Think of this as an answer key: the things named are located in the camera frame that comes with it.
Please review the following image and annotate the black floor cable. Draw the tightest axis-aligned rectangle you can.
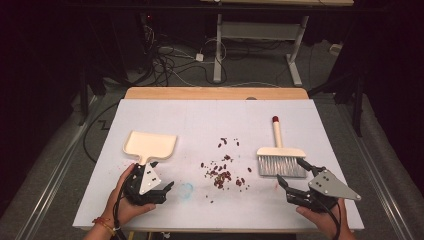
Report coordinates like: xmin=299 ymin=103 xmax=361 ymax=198
xmin=82 ymin=100 xmax=121 ymax=164

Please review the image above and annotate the white foam board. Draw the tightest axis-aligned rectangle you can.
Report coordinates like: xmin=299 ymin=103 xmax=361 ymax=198
xmin=72 ymin=98 xmax=365 ymax=231

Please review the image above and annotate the scatter of red beans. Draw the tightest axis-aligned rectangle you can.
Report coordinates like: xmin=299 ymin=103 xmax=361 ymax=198
xmin=199 ymin=136 xmax=254 ymax=205

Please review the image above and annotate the person's left hand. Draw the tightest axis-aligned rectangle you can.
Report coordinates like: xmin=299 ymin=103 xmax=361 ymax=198
xmin=99 ymin=162 xmax=157 ymax=228

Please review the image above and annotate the tangle of floor cables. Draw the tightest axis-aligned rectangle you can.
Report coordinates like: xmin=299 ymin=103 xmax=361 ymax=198
xmin=139 ymin=24 xmax=229 ymax=88

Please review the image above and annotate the red and orange bracelet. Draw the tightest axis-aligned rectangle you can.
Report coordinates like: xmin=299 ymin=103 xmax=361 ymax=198
xmin=92 ymin=216 xmax=118 ymax=235

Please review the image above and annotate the white desk frame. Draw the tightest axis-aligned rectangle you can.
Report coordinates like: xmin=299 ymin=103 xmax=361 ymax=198
xmin=199 ymin=0 xmax=355 ymax=88

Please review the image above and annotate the metal floor rail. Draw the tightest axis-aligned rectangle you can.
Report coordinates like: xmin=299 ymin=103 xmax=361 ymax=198
xmin=336 ymin=103 xmax=419 ymax=240
xmin=14 ymin=95 xmax=103 ymax=240

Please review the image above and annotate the cream hand brush red cap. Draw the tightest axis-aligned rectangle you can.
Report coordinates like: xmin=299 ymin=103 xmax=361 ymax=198
xmin=256 ymin=115 xmax=308 ymax=179

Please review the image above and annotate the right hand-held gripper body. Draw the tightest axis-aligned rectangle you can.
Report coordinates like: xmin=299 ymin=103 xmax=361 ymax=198
xmin=300 ymin=168 xmax=363 ymax=213

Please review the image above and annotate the right hand-held gripper cable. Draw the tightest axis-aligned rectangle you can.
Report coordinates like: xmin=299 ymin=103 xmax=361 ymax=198
xmin=318 ymin=199 xmax=342 ymax=240

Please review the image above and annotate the black metal stand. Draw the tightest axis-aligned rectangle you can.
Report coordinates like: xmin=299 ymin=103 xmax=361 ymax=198
xmin=307 ymin=64 xmax=365 ymax=138
xmin=77 ymin=64 xmax=108 ymax=128

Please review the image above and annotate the left hand-held gripper cable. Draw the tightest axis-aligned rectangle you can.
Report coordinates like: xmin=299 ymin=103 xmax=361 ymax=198
xmin=112 ymin=194 xmax=128 ymax=240

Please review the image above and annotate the wooden table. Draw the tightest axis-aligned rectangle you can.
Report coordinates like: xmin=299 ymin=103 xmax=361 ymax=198
xmin=123 ymin=86 xmax=310 ymax=234

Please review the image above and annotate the beige box on floor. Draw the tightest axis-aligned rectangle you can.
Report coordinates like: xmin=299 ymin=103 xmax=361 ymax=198
xmin=329 ymin=42 xmax=344 ymax=57

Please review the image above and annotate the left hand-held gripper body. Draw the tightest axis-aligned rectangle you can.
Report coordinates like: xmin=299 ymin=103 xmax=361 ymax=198
xmin=123 ymin=163 xmax=167 ymax=206

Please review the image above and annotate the cream plastic dustpan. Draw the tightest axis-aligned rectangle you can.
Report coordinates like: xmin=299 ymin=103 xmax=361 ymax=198
xmin=122 ymin=130 xmax=178 ymax=167

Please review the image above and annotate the person's right hand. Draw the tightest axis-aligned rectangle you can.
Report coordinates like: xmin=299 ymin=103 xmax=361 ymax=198
xmin=295 ymin=197 xmax=352 ymax=240

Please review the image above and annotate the hand-held gripper cable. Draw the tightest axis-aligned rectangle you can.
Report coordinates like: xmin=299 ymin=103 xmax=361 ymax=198
xmin=318 ymin=199 xmax=342 ymax=240
xmin=112 ymin=194 xmax=128 ymax=240

